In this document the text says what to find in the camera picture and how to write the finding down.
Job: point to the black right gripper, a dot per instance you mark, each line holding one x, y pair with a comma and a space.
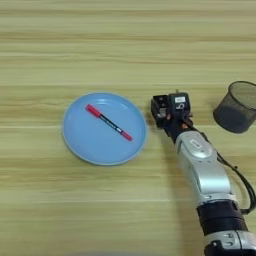
175, 125

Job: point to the red marker pen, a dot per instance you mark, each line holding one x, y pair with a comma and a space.
110, 123

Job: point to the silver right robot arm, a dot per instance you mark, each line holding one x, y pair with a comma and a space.
206, 173

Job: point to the black box white label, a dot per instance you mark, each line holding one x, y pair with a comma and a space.
179, 101

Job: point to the blue round plate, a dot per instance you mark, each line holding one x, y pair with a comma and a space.
96, 143

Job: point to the black mesh pen cup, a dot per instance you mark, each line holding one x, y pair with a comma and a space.
233, 116

